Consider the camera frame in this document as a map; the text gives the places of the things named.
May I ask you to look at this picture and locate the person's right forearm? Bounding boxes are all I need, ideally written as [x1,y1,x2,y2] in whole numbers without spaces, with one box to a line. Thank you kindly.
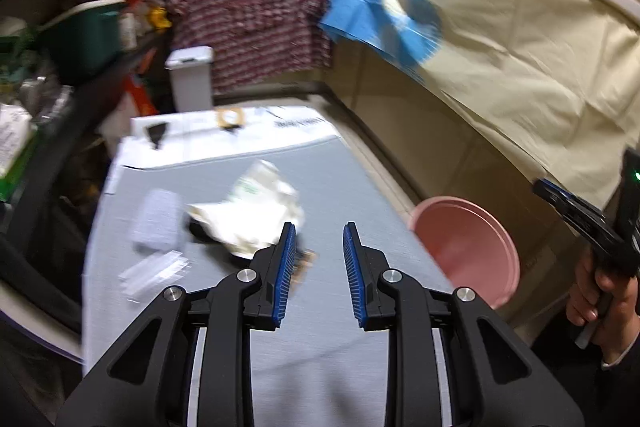
[597,339,640,427]

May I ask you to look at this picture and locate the cream cloth with blue print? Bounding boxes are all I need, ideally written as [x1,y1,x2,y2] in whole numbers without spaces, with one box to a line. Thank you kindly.
[320,0,640,208]

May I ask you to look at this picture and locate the white plastic bag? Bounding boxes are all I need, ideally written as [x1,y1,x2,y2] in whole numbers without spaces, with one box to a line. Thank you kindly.
[186,159,306,258]

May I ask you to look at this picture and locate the green and white packets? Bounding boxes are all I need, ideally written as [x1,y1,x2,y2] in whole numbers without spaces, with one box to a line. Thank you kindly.
[0,102,40,202]

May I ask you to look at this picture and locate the person's right hand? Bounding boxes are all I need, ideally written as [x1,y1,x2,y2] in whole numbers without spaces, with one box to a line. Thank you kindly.
[567,249,640,368]

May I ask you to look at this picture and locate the pink plaid shirt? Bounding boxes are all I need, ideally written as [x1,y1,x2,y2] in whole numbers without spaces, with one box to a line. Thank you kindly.
[167,0,333,95]

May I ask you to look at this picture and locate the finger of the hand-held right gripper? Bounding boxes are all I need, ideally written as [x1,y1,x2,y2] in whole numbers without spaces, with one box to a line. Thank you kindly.
[532,178,639,279]

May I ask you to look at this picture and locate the grey fabric mat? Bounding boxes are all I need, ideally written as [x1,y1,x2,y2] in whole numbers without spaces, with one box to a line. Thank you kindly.
[82,134,458,427]

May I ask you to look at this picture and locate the white printed table cover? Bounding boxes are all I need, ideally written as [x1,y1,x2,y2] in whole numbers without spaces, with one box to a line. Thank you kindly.
[102,106,341,198]

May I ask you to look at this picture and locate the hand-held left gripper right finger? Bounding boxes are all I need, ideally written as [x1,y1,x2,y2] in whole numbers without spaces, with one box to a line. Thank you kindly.
[342,221,586,427]

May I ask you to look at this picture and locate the clear plastic wrapper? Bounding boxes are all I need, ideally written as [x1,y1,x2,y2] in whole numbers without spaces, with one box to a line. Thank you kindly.
[119,249,193,300]

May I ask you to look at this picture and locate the red printed package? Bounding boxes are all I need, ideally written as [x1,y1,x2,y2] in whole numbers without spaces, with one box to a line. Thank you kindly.
[125,74,158,118]

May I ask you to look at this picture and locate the white lidded bin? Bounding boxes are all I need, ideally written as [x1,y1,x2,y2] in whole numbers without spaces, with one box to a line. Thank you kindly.
[165,46,215,112]

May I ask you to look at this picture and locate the green storage box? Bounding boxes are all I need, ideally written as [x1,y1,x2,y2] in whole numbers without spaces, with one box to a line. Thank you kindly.
[37,0,128,85]

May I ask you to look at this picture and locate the pink plastic bin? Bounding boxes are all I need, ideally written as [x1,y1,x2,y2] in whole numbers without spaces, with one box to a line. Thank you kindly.
[409,196,521,310]

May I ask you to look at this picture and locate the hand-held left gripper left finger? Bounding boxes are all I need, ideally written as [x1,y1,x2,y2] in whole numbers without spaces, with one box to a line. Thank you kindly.
[55,221,308,427]

